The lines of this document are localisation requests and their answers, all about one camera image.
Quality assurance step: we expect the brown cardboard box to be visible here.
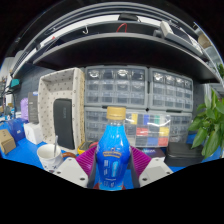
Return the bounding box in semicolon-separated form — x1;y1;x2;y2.
0;129;17;155

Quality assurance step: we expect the white mug with face print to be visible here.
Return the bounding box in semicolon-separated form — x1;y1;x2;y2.
36;143;65;173

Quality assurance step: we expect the black flat device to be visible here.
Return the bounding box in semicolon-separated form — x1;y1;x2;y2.
53;98;76;150

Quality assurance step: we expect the clear box of coloured parts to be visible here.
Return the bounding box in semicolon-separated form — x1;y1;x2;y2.
124;112;171;148

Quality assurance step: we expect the purple bag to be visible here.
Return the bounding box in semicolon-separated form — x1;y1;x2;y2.
19;97;30;122

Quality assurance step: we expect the dark grey flat box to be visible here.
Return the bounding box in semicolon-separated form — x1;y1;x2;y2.
27;91;40;124

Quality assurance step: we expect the blue drink bottle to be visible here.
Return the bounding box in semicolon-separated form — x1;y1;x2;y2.
94;106;132;192

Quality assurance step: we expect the green plant in white pot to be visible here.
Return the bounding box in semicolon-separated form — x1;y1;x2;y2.
188;88;224;160

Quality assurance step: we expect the metal spoon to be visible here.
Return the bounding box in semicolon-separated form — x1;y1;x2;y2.
53;134;59;158

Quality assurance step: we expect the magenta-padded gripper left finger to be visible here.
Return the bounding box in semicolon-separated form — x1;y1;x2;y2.
53;145;98;189

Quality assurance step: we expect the black flat case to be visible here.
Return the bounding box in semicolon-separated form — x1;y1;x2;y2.
164;142;204;168

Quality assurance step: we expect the cream dotted storage basket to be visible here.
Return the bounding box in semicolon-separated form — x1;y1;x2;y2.
37;67;86;146

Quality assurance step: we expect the brown tape ring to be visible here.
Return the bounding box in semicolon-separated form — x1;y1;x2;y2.
61;151;78;160

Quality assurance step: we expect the black box with white label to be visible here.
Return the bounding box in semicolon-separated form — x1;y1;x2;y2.
141;147;167;161

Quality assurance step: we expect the yellow multimeter with red leads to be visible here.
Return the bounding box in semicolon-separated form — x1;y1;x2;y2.
77;140;99;156

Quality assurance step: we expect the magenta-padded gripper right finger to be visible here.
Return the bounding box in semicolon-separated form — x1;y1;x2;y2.
129;145;174;188

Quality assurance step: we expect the blue box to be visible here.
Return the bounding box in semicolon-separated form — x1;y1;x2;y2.
7;117;27;143

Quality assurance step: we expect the small white box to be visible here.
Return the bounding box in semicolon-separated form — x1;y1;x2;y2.
23;122;44;145

